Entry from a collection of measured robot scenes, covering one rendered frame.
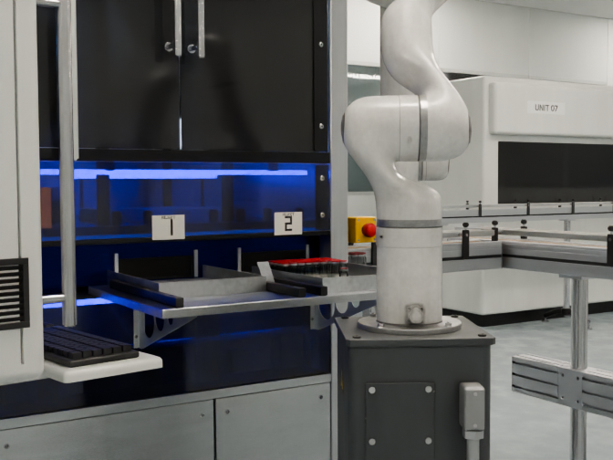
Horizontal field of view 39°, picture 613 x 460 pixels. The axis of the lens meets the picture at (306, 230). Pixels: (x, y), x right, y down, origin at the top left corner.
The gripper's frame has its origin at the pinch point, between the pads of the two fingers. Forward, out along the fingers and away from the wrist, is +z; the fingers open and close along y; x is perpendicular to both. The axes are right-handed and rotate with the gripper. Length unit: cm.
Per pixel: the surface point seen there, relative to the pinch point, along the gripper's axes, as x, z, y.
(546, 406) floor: -146, 92, -204
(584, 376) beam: -19, 39, -84
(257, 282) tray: -13.0, 2.2, 30.3
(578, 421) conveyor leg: -22, 54, -87
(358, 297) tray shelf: 0.9, 5.3, 12.2
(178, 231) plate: -39, -9, 39
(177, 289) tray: -13, 3, 50
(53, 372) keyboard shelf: 9, 13, 82
